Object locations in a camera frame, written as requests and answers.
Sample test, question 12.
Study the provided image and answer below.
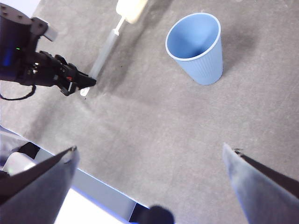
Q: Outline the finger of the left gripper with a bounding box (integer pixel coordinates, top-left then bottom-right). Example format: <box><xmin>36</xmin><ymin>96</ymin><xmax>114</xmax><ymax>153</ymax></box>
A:
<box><xmin>62</xmin><ymin>82</ymin><xmax>94</xmax><ymax>97</ymax></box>
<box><xmin>76</xmin><ymin>70</ymin><xmax>97</xmax><ymax>84</ymax></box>

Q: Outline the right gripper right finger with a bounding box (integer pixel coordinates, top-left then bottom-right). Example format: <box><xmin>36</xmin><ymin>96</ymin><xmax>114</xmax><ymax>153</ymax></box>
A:
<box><xmin>221</xmin><ymin>142</ymin><xmax>299</xmax><ymax>224</ymax></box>

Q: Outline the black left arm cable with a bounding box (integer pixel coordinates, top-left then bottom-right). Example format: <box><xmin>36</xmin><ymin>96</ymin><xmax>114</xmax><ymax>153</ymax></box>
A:
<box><xmin>0</xmin><ymin>84</ymin><xmax>37</xmax><ymax>101</ymax></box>

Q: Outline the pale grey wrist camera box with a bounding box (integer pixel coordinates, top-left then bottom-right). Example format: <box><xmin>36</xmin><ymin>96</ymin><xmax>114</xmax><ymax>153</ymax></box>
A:
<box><xmin>43</xmin><ymin>23</ymin><xmax>58</xmax><ymax>42</ymax></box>

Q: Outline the blue ribbed plastic cup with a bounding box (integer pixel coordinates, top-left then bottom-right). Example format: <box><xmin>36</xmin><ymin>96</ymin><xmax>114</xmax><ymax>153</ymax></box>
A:
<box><xmin>165</xmin><ymin>12</ymin><xmax>224</xmax><ymax>86</ymax></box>

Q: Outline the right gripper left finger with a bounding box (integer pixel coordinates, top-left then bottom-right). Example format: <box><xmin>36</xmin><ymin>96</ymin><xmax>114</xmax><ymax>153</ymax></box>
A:
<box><xmin>0</xmin><ymin>146</ymin><xmax>80</xmax><ymax>224</ymax></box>

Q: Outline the grey-handled sponge cup brush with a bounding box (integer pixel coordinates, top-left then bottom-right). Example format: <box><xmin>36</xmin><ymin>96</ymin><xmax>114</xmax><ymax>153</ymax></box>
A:
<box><xmin>79</xmin><ymin>0</ymin><xmax>149</xmax><ymax>97</ymax></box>

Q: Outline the white rounded device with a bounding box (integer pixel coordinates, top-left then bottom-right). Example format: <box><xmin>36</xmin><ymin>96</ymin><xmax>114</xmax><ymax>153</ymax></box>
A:
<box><xmin>2</xmin><ymin>151</ymin><xmax>37</xmax><ymax>177</ymax></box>

